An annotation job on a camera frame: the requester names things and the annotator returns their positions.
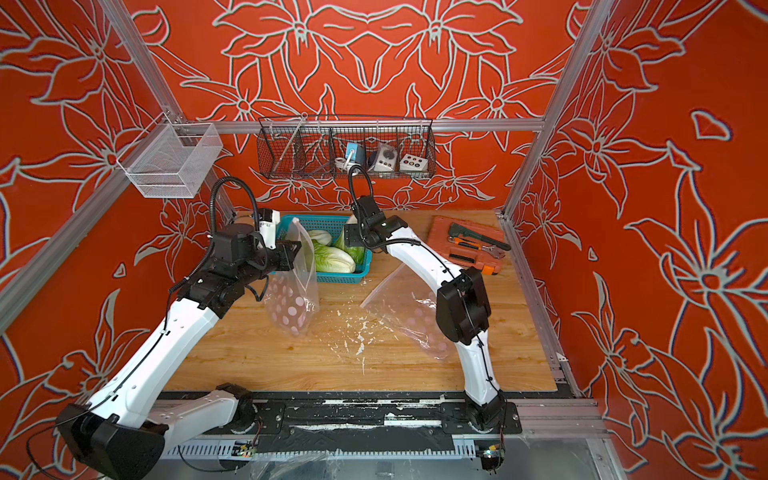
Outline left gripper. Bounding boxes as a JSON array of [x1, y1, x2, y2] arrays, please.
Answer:
[[238, 237, 302, 287]]

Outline orange tool case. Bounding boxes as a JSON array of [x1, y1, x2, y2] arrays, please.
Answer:
[[427, 216, 511, 275]]

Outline teal plastic basket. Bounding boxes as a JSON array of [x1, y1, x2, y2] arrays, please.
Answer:
[[274, 214, 374, 285]]

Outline chinese cabbage front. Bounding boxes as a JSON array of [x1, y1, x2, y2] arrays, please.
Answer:
[[312, 240, 357, 274]]

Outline chinese cabbage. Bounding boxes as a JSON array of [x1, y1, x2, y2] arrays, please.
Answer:
[[333, 231, 366, 267], [312, 240, 357, 274], [308, 229, 333, 246]]

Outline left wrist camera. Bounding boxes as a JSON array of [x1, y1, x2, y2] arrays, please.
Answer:
[[258, 208, 281, 249]]

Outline clear mesh wall bin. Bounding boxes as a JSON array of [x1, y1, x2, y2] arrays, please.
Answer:
[[117, 123, 223, 199]]

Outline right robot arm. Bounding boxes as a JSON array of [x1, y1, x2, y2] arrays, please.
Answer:
[[345, 196, 507, 431]]

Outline clear zipper bag pink dots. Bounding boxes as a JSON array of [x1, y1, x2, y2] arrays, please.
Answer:
[[264, 217, 319, 336]]

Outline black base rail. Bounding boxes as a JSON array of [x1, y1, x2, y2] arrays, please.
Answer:
[[202, 391, 523, 457]]

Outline white socket cube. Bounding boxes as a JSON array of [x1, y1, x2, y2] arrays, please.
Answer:
[[399, 154, 428, 175]]

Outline black wire wall basket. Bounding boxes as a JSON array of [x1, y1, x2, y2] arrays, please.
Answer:
[[257, 115, 437, 179]]

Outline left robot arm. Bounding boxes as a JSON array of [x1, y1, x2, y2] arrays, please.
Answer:
[[55, 224, 301, 479]]

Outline white cable with blue box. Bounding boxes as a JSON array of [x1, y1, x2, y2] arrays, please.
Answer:
[[333, 141, 367, 178]]

